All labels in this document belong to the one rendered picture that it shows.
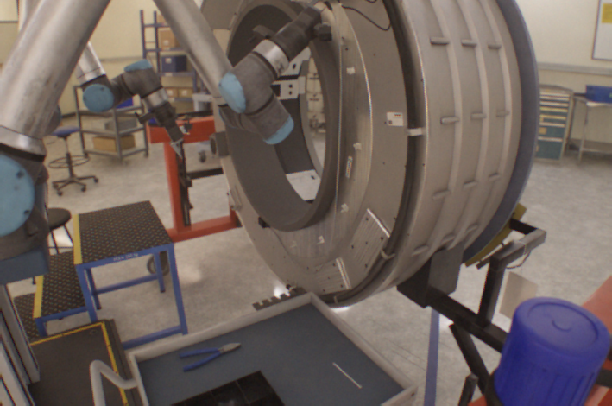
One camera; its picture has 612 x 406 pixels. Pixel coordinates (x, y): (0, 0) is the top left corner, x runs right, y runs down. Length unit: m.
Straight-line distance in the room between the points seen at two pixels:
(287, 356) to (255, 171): 0.92
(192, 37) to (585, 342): 0.93
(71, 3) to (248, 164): 1.17
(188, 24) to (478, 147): 0.77
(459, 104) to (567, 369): 0.63
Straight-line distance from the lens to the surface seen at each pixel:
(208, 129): 2.45
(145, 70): 1.39
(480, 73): 1.04
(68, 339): 1.82
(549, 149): 5.82
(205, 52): 0.99
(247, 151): 1.74
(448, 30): 0.96
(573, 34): 6.76
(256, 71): 0.90
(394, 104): 0.91
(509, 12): 1.25
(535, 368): 0.50
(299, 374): 1.00
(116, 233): 1.92
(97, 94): 1.27
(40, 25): 0.74
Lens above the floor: 1.40
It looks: 19 degrees down
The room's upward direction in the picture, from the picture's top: straight up
